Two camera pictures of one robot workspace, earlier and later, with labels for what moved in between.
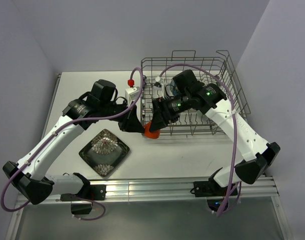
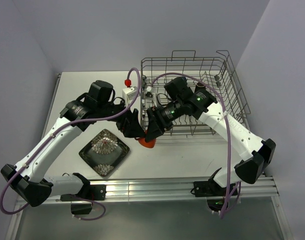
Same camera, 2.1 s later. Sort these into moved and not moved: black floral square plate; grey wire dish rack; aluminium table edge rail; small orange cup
Moved: small orange cup
Not moved: aluminium table edge rail; grey wire dish rack; black floral square plate
